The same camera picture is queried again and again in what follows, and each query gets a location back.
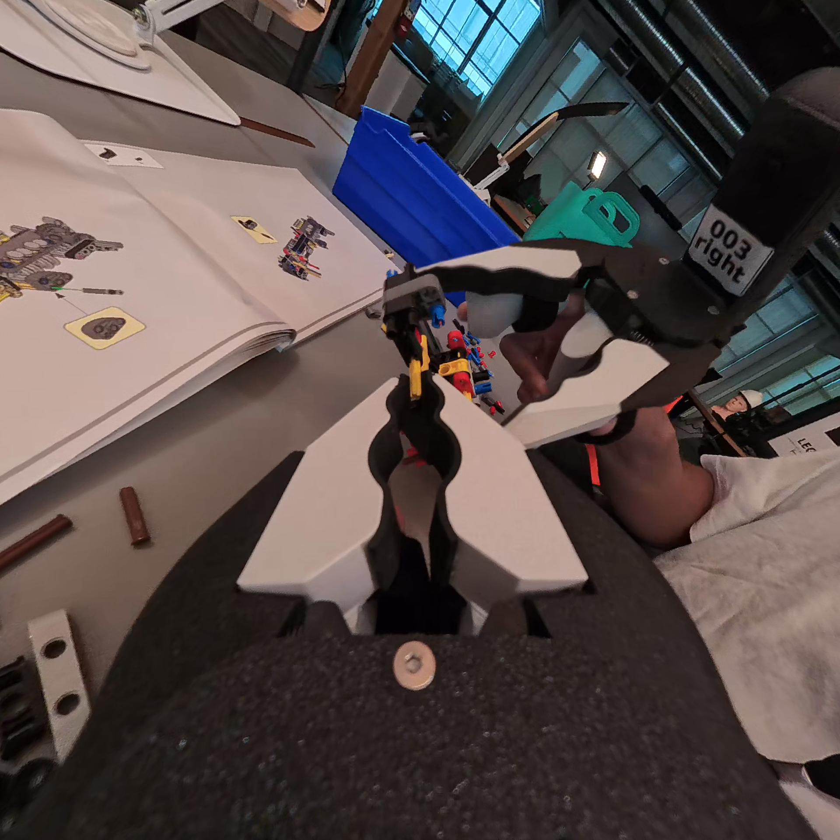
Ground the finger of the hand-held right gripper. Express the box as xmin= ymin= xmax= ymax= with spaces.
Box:
xmin=500 ymin=338 xmax=672 ymax=452
xmin=408 ymin=244 xmax=588 ymax=309

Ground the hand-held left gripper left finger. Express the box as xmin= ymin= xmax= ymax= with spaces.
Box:
xmin=236 ymin=375 xmax=404 ymax=636

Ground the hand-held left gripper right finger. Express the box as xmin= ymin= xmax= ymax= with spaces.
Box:
xmin=427 ymin=373 xmax=589 ymax=636

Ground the partly built lego chassis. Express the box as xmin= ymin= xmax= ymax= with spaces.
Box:
xmin=379 ymin=264 xmax=448 ymax=468

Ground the lego instruction booklet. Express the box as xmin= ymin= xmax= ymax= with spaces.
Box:
xmin=0 ymin=108 xmax=396 ymax=506

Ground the black lego beam assembly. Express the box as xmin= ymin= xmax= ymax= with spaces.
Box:
xmin=0 ymin=655 xmax=56 ymax=821

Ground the brown lego axle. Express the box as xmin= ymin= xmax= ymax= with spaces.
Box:
xmin=0 ymin=514 xmax=74 ymax=573
xmin=118 ymin=486 xmax=153 ymax=547

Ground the long light grey lego beam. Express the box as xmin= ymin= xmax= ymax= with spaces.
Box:
xmin=26 ymin=608 xmax=93 ymax=763

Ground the person's right hand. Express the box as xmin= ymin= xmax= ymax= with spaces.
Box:
xmin=497 ymin=289 xmax=639 ymax=447

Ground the teal carry bag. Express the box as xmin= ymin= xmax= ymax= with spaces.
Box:
xmin=521 ymin=180 xmax=642 ymax=249

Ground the wooden board desk stand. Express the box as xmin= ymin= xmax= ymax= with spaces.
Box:
xmin=469 ymin=100 xmax=631 ymax=193

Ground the blue plastic bin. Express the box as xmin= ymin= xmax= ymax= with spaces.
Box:
xmin=331 ymin=105 xmax=524 ymax=271

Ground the framed marker placard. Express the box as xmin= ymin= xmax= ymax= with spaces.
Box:
xmin=768 ymin=427 xmax=840 ymax=458

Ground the white desk stand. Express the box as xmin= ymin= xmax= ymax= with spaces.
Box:
xmin=0 ymin=0 xmax=242 ymax=127

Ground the silver ventilation duct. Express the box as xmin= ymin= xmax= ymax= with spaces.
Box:
xmin=600 ymin=0 xmax=772 ymax=142

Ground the black neck strap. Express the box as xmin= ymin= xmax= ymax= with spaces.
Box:
xmin=804 ymin=753 xmax=840 ymax=800

